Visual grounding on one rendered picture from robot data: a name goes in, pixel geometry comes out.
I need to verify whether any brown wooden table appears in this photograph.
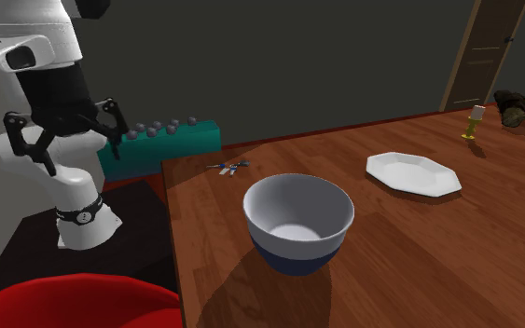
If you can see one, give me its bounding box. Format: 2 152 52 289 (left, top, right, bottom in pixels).
160 102 525 328

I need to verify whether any brown door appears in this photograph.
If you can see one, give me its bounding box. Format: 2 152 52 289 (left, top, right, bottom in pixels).
438 0 525 113

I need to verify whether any teal cabinet with grey balls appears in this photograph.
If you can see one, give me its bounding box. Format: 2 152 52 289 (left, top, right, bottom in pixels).
95 116 223 184

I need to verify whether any red armchair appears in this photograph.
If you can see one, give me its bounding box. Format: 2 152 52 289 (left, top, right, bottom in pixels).
0 272 184 328

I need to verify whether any dark robot stand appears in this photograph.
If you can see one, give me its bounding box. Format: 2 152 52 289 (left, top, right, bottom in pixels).
0 178 179 296

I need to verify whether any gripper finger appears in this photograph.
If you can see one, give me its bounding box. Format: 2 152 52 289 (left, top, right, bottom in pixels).
2 111 59 178
77 97 130 161

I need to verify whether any white octagonal plate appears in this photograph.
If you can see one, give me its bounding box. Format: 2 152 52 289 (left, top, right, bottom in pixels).
365 151 463 198

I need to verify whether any white and dark blue bowl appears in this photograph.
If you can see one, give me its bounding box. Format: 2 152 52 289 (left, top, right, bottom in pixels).
242 172 356 278

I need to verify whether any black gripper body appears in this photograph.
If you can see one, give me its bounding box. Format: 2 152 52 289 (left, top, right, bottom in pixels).
16 61 101 137

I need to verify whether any yellow candlestick with white candle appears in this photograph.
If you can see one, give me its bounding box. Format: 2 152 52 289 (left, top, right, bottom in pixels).
460 103 488 141

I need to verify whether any dark brown lumpy object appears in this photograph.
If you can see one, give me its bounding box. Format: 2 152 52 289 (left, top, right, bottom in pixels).
491 89 525 129

